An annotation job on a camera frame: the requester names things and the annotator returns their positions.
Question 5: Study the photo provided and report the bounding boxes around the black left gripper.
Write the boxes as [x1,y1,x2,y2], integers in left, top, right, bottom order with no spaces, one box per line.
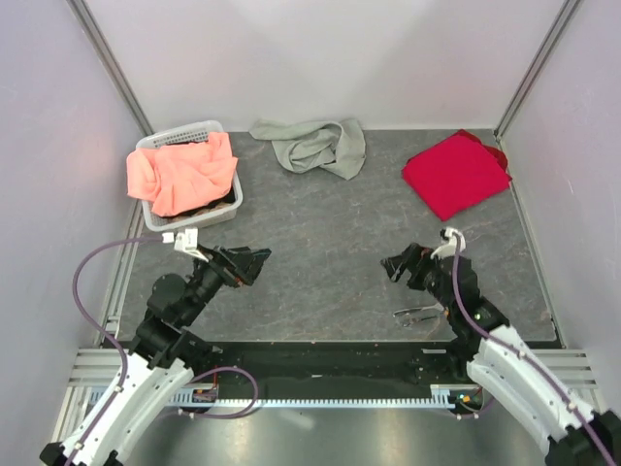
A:
[181,243,271,324]

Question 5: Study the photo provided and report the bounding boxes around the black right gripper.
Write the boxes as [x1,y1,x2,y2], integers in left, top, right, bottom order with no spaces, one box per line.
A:
[379,242,454,311]

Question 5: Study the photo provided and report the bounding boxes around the grey cloth napkin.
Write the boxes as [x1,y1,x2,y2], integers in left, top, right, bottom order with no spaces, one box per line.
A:
[249,118,366,181]

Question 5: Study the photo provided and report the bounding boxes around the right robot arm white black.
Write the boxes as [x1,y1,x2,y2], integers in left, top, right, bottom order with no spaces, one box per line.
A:
[380,243,620,465]

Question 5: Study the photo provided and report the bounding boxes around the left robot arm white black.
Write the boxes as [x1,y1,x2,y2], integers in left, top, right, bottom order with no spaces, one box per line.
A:
[40,246,272,465]

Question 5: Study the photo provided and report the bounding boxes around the red folded napkin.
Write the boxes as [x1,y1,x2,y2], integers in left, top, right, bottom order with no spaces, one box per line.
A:
[402,129,511,221]

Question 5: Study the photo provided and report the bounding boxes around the silver spoon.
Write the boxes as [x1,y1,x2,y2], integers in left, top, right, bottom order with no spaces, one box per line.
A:
[398,315,440,327]

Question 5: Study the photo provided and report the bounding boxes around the white plastic basket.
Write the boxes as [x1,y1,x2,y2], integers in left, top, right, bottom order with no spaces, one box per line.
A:
[136,119,244,233]

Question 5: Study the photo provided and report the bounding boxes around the salmon pink cloth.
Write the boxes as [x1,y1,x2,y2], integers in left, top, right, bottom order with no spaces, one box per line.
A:
[126,132,238,217]

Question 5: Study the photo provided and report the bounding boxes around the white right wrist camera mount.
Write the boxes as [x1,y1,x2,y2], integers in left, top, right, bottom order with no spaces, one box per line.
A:
[431,227,466,259]

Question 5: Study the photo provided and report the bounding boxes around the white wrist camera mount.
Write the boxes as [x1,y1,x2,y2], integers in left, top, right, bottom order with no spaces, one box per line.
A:
[431,227,466,259]
[161,228,207,261]

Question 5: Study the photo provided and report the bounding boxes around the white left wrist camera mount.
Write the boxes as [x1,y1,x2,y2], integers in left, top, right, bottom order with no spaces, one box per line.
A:
[161,228,207,261]

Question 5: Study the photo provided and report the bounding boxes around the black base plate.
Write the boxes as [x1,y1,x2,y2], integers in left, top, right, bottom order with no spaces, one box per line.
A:
[198,341,472,384]

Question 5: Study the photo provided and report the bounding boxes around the white slotted cable duct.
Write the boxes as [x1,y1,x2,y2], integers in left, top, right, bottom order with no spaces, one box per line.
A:
[167,384,482,410]

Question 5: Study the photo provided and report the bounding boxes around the right aluminium frame post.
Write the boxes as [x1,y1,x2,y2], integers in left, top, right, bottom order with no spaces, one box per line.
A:
[494,0,583,143]

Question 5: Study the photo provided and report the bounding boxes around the aluminium frame post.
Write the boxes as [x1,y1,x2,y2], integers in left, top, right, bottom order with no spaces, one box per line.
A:
[494,0,583,143]
[66,0,153,136]

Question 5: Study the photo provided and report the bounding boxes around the left aluminium frame post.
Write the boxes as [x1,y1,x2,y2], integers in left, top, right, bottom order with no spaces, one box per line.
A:
[66,0,153,136]

